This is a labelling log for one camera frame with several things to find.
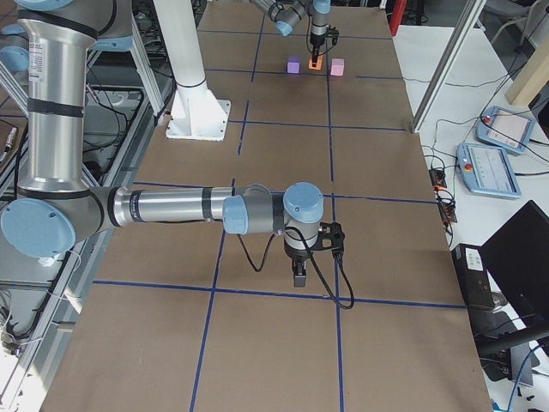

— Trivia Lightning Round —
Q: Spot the aluminium extrusion post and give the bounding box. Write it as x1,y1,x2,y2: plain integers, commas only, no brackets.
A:
411,0,486,133

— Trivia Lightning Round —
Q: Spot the teach pendant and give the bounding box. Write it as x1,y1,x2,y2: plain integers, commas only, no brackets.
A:
456,142,522,199
476,106,535,155

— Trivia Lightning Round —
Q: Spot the brown paper table cover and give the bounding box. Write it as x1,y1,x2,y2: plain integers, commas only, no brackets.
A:
42,3,491,411

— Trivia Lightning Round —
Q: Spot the aluminium frame table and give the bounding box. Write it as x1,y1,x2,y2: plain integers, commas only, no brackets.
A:
0,16,172,412

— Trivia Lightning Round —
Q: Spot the far teach pendant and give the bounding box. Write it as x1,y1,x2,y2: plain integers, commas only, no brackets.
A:
476,106,535,155

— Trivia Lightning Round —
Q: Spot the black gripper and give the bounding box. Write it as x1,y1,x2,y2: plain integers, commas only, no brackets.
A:
310,37,323,64
284,246,310,288

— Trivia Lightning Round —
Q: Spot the near teach pendant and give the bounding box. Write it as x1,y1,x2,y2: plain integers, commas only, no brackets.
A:
456,142,522,199

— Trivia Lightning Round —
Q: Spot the black monitor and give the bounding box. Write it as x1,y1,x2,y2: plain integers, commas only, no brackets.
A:
480,200,548,327

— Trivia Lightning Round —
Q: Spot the black power strip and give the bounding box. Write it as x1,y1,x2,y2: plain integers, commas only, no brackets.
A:
437,197,457,225
428,167,447,190

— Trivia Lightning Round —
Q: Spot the orange foam cube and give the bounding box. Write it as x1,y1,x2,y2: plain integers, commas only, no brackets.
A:
308,56,323,70

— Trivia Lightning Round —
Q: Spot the purple foam cube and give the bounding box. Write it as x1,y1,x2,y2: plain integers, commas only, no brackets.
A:
287,56,301,75

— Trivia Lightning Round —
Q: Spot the pink foam cube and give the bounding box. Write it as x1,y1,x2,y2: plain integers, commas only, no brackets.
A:
330,58,345,77

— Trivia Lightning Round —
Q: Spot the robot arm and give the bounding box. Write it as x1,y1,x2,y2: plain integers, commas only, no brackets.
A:
1,1,323,287
250,0,339,70

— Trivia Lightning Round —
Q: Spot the black power strip left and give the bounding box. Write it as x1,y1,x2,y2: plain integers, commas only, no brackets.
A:
428,167,447,190

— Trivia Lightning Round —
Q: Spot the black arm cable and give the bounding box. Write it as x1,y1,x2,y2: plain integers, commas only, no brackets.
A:
235,225,356,311
305,16,340,57

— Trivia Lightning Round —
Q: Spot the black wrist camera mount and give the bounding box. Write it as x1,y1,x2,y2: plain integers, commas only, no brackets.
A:
326,26,340,46
311,221,345,256

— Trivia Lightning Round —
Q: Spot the black power strip right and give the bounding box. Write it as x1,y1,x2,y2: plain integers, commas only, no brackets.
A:
437,197,457,225

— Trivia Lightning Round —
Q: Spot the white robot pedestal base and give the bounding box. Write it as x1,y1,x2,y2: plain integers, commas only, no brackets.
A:
154,0,231,142

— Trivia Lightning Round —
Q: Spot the dark grey computer box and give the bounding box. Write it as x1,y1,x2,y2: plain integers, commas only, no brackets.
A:
451,244,496,312

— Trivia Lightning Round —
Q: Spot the wooden beam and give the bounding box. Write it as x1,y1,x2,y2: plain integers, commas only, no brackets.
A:
505,36,548,106

